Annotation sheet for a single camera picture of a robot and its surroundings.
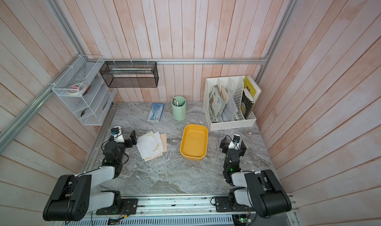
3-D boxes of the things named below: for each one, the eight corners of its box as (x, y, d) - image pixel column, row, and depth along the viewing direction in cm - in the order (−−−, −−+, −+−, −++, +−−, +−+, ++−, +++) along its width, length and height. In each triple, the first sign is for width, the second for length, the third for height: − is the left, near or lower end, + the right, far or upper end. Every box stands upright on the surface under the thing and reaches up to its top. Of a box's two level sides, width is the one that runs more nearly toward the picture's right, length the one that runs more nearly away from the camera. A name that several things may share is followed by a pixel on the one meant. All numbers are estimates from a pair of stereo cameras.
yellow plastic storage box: (180, 161, 91) (179, 157, 86) (181, 129, 106) (180, 124, 102) (209, 161, 91) (210, 157, 86) (206, 129, 106) (207, 124, 102)
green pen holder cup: (172, 120, 111) (170, 107, 99) (173, 110, 118) (171, 96, 106) (186, 120, 111) (185, 107, 99) (186, 110, 118) (186, 96, 106)
